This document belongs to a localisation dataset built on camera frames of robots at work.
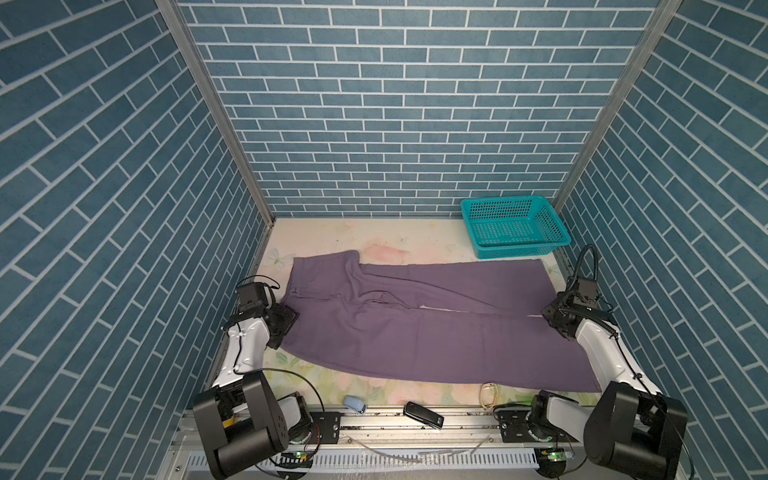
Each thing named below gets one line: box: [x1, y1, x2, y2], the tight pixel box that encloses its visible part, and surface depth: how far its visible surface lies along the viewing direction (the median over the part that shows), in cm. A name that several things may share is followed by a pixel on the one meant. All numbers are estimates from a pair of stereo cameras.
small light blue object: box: [343, 394, 367, 414], surface depth 77 cm
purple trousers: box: [280, 250, 602, 392], surface depth 95 cm
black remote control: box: [403, 401, 445, 430], surface depth 75 cm
